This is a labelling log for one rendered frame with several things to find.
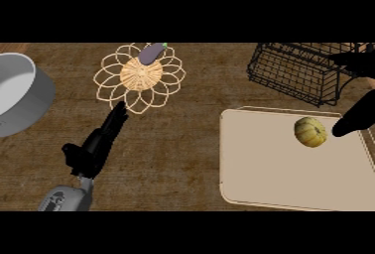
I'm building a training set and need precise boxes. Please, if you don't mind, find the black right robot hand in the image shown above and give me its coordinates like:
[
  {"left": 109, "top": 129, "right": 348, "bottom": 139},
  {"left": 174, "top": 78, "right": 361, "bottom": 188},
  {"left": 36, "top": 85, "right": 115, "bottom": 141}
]
[{"left": 326, "top": 52, "right": 375, "bottom": 138}]

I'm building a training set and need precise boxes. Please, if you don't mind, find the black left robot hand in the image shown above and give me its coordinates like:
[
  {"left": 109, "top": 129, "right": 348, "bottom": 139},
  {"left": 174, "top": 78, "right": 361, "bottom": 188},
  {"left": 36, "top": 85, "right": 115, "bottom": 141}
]
[{"left": 60, "top": 100, "right": 130, "bottom": 180}]

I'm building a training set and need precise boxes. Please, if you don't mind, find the yellow squash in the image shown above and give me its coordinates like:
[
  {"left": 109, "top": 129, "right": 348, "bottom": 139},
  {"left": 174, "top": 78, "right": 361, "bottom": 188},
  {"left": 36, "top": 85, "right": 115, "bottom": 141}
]
[{"left": 292, "top": 116, "right": 329, "bottom": 149}]

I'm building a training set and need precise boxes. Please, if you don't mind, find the beige tray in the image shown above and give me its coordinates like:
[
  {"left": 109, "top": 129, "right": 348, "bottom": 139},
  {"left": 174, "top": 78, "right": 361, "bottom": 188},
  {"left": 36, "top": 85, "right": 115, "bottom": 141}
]
[{"left": 218, "top": 105, "right": 375, "bottom": 212}]

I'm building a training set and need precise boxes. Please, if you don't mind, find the woven flower-shaped placemat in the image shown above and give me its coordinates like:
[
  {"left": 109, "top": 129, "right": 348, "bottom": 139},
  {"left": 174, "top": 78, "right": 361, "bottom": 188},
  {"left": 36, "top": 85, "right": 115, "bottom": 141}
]
[{"left": 93, "top": 43, "right": 187, "bottom": 115}]

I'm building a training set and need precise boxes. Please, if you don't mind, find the grey metal pot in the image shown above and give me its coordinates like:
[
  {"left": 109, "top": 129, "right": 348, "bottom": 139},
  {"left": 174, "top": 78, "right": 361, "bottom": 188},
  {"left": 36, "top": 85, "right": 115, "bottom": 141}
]
[{"left": 0, "top": 52, "right": 57, "bottom": 139}]

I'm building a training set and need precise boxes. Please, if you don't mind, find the purple eggplant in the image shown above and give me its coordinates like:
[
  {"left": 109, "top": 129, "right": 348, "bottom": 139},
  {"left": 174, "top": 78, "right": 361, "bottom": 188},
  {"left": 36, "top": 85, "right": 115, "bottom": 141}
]
[{"left": 137, "top": 43, "right": 168, "bottom": 65}]

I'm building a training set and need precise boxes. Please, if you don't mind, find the black wire tiered basket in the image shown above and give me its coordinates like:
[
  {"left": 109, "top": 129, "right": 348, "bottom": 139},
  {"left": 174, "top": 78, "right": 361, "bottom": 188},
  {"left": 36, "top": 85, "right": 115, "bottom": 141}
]
[{"left": 246, "top": 43, "right": 375, "bottom": 108}]

